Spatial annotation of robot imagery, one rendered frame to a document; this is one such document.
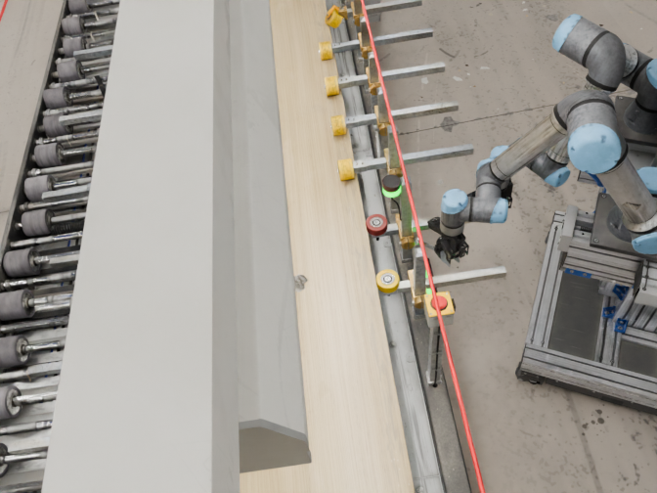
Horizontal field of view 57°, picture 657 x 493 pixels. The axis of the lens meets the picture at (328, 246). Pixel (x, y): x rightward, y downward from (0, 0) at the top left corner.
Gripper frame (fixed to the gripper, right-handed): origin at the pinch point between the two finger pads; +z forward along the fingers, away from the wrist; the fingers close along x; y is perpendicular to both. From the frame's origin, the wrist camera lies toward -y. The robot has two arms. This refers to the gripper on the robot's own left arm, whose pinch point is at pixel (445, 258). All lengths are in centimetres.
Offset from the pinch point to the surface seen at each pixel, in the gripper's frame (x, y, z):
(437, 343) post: -22.2, 29.5, -8.9
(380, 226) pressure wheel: -11.5, -25.2, 2.4
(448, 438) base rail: -28, 47, 23
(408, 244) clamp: -5.2, -16.4, 7.4
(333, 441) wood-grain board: -62, 37, 3
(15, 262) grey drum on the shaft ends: -142, -88, 8
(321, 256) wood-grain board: -36.3, -24.8, 3.0
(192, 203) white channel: -71, 74, -153
